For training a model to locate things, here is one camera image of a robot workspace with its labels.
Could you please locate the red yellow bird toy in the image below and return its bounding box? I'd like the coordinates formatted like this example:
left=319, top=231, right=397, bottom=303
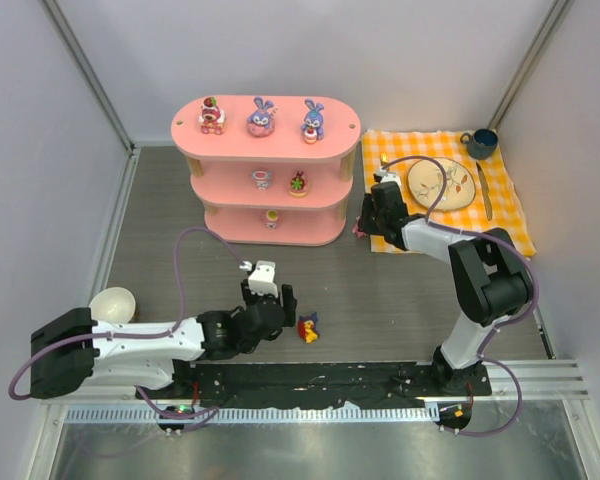
left=296, top=312, right=320, bottom=344

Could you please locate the white pink toy middle shelf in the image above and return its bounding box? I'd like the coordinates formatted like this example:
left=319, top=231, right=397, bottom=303
left=251, top=170, right=272, bottom=190

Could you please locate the pink toy with yellow hat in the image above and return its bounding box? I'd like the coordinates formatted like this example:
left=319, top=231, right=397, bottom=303
left=265, top=210, right=279, bottom=229

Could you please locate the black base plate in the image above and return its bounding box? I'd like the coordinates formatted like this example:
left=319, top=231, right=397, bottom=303
left=146, top=362, right=492, bottom=410

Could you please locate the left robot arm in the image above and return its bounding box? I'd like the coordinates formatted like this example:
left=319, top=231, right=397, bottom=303
left=30, top=281, right=297, bottom=399

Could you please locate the white slotted cable duct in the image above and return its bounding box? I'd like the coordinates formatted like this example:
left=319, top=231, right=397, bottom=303
left=64, top=403, right=439, bottom=425

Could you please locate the gold knife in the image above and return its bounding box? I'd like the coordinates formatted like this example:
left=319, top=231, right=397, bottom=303
left=476, top=164, right=493, bottom=221

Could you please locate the yellow white checkered cloth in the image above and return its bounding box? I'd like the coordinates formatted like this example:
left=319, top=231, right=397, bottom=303
left=361, top=130, right=535, bottom=257

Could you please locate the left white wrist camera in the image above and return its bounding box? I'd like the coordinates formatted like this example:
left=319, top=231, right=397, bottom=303
left=239, top=260, right=278, bottom=297

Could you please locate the white ceramic bowl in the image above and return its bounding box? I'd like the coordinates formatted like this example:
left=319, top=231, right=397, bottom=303
left=89, top=287, right=137, bottom=324

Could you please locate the dark blue ceramic mug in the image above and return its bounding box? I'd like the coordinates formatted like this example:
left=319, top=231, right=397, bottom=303
left=460, top=129, right=499, bottom=160

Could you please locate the pink pig toy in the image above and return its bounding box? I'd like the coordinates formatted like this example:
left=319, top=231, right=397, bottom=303
left=352, top=216, right=366, bottom=238

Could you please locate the purple bunny with cake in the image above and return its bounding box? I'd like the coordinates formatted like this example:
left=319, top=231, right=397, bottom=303
left=301, top=98, right=324, bottom=144

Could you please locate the pink three-tier wooden shelf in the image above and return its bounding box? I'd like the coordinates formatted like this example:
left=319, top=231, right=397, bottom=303
left=171, top=95, right=361, bottom=247

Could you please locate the pink bear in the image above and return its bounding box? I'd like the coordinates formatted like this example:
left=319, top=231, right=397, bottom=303
left=198, top=96, right=227, bottom=135
left=288, top=171, right=309, bottom=198

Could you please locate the cream decorated ceramic plate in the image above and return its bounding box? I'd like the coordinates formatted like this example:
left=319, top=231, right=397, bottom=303
left=406, top=157, right=476, bottom=211

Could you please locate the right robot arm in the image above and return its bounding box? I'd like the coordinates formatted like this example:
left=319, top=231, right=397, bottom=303
left=358, top=181, right=538, bottom=390

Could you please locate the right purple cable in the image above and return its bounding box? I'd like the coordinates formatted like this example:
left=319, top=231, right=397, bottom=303
left=384, top=155, right=540, bottom=437

